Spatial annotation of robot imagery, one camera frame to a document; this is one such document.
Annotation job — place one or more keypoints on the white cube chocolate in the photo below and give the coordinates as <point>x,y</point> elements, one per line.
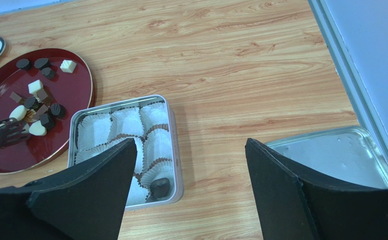
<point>35,86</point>

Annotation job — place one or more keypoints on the silver tin lid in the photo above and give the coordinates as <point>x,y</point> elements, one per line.
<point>347,153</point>

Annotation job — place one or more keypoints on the metal tongs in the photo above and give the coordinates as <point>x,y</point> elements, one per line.
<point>13,131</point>

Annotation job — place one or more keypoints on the white square chocolate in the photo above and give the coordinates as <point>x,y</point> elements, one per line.
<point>68,66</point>

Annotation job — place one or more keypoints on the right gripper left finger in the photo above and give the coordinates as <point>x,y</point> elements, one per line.
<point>84,202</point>

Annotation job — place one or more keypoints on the round dark chocolate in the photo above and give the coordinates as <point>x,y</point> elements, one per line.
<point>24,64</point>

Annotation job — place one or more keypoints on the white heart chocolate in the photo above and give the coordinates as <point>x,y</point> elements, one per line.
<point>37,129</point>

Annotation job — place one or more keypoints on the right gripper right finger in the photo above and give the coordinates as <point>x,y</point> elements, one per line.
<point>295,202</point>

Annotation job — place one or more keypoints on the dark heart chocolate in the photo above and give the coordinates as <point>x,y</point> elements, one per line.
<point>160,187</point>

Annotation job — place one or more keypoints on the pink square tin box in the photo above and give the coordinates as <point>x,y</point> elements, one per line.
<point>150,122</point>

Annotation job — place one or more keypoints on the dark red round plate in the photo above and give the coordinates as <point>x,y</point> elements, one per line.
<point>74,91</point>

